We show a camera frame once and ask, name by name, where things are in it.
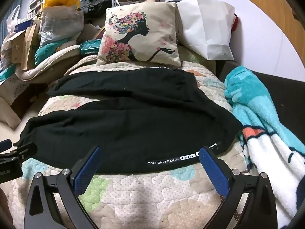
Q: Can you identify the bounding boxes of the blue box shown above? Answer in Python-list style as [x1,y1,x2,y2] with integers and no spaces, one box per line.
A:
[14,20,35,32]

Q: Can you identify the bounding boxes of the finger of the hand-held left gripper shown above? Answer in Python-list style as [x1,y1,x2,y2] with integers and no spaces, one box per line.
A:
[11,143,38,161]
[0,139,13,152]

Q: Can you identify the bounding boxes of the teal tissue packet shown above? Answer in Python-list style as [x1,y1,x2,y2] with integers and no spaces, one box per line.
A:
[80,39,103,56]

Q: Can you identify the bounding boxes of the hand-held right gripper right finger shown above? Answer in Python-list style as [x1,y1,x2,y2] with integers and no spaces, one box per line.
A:
[200,146,278,229]

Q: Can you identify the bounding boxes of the wooden board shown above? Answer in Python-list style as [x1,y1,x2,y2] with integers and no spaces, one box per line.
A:
[214,0,301,43]

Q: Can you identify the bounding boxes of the turquoise fleece blanket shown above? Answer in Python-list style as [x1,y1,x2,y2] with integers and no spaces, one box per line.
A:
[224,65,305,227]

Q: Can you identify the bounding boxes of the white plastic bag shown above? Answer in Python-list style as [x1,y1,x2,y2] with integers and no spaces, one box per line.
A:
[6,5,22,34]

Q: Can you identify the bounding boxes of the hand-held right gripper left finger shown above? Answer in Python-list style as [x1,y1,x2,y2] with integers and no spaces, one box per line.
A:
[24,145,102,229]

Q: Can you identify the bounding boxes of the quilted pastel bed blanket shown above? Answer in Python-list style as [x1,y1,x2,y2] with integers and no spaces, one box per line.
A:
[5,56,250,229]

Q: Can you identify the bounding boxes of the clear plastic bag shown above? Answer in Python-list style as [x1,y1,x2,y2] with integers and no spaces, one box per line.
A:
[38,6,85,50]

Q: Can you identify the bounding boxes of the cardboard box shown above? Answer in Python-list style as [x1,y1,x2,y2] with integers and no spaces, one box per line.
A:
[2,24,40,69]

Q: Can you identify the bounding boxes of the printed floral cushion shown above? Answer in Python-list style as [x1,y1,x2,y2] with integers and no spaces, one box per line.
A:
[96,2,181,68]

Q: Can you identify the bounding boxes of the black bag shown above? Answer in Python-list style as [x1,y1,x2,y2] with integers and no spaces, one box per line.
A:
[80,0,120,17]

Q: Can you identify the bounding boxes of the beige folded blanket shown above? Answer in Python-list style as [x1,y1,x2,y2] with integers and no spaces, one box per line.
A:
[15,45,81,81]

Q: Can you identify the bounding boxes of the black pants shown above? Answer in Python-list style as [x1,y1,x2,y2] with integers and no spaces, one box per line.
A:
[13,67,243,174]

